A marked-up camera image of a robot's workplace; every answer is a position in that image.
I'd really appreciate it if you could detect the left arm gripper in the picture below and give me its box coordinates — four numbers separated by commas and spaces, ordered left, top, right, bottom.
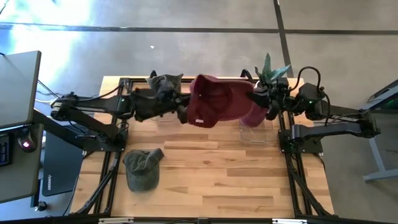
150, 91, 190, 125

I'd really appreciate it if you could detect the maroon baseball cap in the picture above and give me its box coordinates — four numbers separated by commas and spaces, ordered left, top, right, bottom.
186, 73, 259, 129
239, 101, 270, 128

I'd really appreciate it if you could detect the green baseball cap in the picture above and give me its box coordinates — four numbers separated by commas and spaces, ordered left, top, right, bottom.
122, 147, 165, 193
146, 73, 184, 98

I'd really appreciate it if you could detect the green plant in white pot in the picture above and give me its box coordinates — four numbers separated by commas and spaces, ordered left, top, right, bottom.
254, 52, 292, 86

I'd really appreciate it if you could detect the clear right plastic bin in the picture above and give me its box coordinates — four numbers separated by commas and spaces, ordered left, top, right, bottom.
238, 119, 278, 144

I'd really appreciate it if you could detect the black closed laptop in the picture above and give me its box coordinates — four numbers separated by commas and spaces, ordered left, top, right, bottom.
42, 132, 85, 197

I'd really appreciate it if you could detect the black computer mouse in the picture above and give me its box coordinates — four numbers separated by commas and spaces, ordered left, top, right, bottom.
17, 128, 38, 154

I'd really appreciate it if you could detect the grey computer monitor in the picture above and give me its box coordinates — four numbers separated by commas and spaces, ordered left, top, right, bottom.
0, 50, 42, 130

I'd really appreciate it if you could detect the black keyboard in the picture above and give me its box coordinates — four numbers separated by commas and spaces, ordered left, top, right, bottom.
0, 133, 14, 168

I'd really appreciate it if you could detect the grey metal desk frame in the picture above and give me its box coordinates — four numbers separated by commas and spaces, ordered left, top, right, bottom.
343, 79, 398, 183

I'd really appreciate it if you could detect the black cable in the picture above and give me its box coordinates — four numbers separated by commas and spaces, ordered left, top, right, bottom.
37, 79, 63, 98

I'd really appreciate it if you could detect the silver metal bracket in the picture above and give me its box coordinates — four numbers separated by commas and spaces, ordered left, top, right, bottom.
272, 218, 308, 224
98, 217, 134, 224

